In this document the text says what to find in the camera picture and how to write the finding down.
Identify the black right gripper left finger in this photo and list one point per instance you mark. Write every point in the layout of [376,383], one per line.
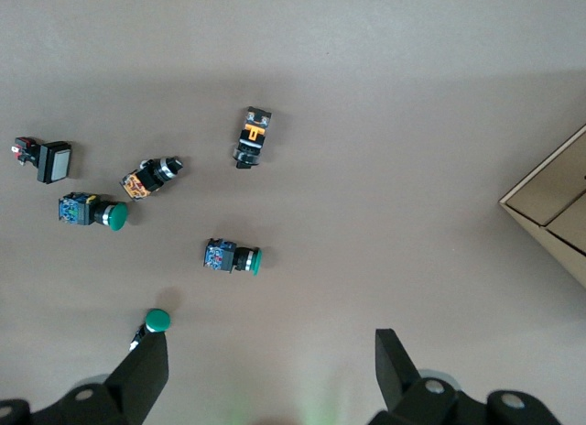
[142,379]

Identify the brown cardboard box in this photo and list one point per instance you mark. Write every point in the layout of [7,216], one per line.
[558,223]

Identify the black selector switch orange body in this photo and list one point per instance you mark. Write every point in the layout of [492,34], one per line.
[137,184]
[252,132]

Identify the green mushroom push button switch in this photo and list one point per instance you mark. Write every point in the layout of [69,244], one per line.
[73,210]
[220,255]
[158,319]

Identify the brown paper table cover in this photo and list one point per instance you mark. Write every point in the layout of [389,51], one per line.
[343,191]

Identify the square white push button switch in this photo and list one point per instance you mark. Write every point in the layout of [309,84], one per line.
[52,164]

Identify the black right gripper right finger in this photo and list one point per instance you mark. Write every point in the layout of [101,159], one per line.
[398,379]

